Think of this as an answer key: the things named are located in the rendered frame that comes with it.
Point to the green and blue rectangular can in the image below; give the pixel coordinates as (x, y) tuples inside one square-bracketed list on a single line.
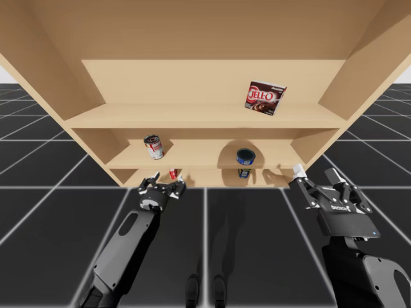
[(244, 173)]

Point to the red and white carton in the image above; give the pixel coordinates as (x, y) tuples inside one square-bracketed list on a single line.
[(173, 174)]

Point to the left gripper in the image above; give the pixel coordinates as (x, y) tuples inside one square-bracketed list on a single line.
[(154, 199)]

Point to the pale wooden shelf unit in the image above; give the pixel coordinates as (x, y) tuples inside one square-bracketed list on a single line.
[(199, 38)]

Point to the red and white can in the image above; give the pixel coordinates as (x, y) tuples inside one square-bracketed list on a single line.
[(154, 148)]

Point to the brown and white carton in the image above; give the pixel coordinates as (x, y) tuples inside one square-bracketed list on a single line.
[(265, 97)]

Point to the blue flat can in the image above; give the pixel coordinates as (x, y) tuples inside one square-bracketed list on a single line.
[(246, 158)]

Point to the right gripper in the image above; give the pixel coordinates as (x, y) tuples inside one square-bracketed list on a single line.
[(348, 223)]

